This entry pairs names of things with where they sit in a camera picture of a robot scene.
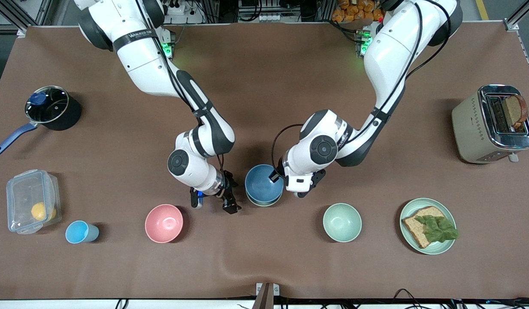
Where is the pink bowl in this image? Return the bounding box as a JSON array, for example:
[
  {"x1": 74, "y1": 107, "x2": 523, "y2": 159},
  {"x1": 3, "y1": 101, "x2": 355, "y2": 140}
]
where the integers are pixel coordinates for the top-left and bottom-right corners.
[{"x1": 145, "y1": 204, "x2": 184, "y2": 243}]

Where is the silver aluminium frame beam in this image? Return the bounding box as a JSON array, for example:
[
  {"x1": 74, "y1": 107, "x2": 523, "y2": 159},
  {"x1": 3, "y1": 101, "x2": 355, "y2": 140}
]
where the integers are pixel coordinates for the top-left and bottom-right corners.
[
  {"x1": 505, "y1": 0, "x2": 529, "y2": 31},
  {"x1": 0, "y1": 0, "x2": 54, "y2": 37}
]

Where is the yellow orange fruit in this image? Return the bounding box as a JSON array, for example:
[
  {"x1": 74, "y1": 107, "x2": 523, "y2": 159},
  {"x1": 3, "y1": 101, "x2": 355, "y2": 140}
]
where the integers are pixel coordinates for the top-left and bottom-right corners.
[{"x1": 31, "y1": 202, "x2": 57, "y2": 222}]

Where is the blue bowl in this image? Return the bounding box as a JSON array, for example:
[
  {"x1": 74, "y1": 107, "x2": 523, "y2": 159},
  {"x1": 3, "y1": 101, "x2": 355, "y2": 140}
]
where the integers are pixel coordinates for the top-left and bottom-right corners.
[{"x1": 245, "y1": 164, "x2": 284, "y2": 205}]

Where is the brown toast slice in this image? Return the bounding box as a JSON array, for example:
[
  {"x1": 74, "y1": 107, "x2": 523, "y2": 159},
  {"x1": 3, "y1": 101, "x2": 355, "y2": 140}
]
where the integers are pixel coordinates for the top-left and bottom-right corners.
[{"x1": 502, "y1": 94, "x2": 529, "y2": 131}]

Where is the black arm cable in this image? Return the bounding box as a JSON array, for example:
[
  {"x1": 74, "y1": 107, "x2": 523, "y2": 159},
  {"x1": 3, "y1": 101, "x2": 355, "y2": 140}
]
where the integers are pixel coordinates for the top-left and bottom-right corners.
[
  {"x1": 271, "y1": 0, "x2": 453, "y2": 176},
  {"x1": 136, "y1": 0, "x2": 227, "y2": 174}
]

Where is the glass lid with blue knob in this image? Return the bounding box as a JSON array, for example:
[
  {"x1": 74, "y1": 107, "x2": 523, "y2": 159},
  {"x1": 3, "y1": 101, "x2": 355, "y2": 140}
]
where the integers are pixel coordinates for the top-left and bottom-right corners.
[{"x1": 25, "y1": 86, "x2": 70, "y2": 124}]

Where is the long white power strip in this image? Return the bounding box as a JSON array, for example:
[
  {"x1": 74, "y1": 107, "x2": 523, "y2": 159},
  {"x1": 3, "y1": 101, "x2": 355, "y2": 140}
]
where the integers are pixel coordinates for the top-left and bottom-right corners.
[{"x1": 259, "y1": 13, "x2": 300, "y2": 22}]

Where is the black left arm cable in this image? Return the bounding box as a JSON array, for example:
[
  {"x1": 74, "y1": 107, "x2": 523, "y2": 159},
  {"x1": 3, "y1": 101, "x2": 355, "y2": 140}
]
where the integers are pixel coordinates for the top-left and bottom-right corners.
[{"x1": 271, "y1": 0, "x2": 453, "y2": 176}]

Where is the pale green bowl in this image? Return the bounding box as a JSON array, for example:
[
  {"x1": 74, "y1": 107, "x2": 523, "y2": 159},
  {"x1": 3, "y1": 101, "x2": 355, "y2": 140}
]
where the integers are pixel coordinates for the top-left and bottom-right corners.
[
  {"x1": 323, "y1": 203, "x2": 362, "y2": 243},
  {"x1": 246, "y1": 193, "x2": 283, "y2": 208}
]

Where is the brown bread slice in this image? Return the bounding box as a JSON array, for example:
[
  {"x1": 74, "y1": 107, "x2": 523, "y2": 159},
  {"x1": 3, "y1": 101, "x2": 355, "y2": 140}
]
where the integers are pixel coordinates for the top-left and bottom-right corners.
[{"x1": 402, "y1": 206, "x2": 447, "y2": 249}]

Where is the pale green plate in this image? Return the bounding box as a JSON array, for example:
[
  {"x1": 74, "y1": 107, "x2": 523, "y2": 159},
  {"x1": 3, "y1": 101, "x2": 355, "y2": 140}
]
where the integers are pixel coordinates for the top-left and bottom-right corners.
[{"x1": 399, "y1": 198, "x2": 457, "y2": 255}]

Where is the blue plastic cup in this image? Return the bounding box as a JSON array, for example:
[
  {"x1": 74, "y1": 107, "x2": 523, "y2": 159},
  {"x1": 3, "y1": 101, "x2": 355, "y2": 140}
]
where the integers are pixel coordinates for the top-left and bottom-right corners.
[{"x1": 65, "y1": 221, "x2": 100, "y2": 244}]

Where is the black saucepan with blue handle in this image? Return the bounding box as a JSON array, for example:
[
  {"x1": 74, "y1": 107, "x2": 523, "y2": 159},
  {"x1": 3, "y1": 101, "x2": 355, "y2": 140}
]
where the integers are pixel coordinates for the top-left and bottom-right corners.
[{"x1": 0, "y1": 86, "x2": 82, "y2": 156}]

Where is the orange snack bag pile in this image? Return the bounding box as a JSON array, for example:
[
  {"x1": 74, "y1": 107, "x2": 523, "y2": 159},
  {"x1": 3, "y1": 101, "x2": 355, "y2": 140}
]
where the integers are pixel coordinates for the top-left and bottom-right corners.
[{"x1": 332, "y1": 0, "x2": 387, "y2": 23}]

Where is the clear plastic lidded container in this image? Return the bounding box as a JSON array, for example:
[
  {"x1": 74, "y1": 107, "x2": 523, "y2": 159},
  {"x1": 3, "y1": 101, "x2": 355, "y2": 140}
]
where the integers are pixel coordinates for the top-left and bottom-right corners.
[{"x1": 6, "y1": 170, "x2": 62, "y2": 235}]

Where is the brown table cloth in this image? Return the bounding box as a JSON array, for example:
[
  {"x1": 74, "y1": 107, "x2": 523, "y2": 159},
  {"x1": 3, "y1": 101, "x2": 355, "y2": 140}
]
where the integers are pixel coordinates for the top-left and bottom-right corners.
[{"x1": 0, "y1": 21, "x2": 529, "y2": 301}]

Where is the green lettuce leaf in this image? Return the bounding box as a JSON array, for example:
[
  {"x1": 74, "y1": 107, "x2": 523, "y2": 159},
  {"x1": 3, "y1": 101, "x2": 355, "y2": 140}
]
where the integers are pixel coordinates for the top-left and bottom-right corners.
[{"x1": 414, "y1": 215, "x2": 459, "y2": 243}]

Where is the white power strip with plugs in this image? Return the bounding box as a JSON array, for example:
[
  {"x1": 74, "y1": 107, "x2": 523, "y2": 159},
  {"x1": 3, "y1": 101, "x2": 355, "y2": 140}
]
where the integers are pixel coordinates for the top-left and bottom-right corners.
[{"x1": 163, "y1": 0, "x2": 186, "y2": 16}]

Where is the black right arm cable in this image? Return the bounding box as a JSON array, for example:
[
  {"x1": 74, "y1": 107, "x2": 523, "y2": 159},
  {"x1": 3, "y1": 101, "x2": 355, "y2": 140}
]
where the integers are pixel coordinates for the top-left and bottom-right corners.
[{"x1": 136, "y1": 0, "x2": 227, "y2": 174}]

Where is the beige and chrome toaster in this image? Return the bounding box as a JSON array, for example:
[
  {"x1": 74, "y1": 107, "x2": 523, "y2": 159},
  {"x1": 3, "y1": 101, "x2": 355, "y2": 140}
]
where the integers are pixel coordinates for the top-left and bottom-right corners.
[{"x1": 452, "y1": 85, "x2": 529, "y2": 164}]

